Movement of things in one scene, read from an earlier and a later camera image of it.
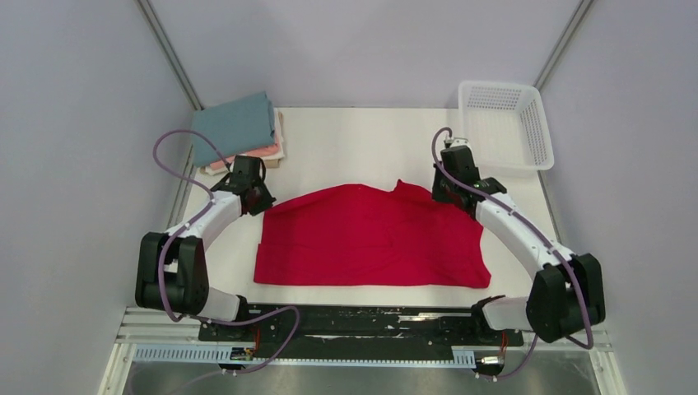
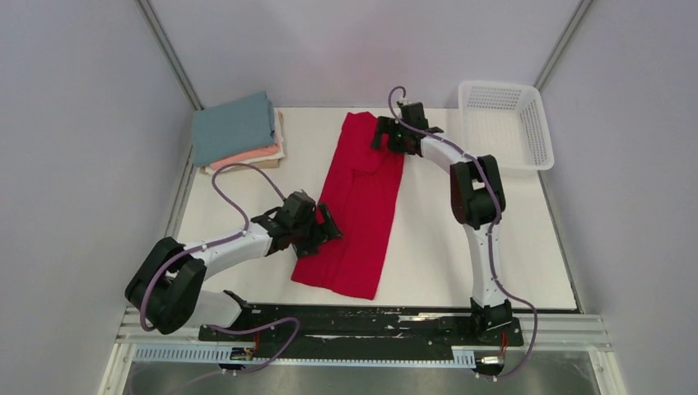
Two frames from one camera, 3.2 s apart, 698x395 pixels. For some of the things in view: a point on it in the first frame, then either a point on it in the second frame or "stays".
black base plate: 301,331 stays
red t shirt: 390,234 -> 360,196
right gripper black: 436,193 -> 391,127
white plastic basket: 507,124 stays
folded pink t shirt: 221,164 stays
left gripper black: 267,202 -> 329,230
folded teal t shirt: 235,126 stays
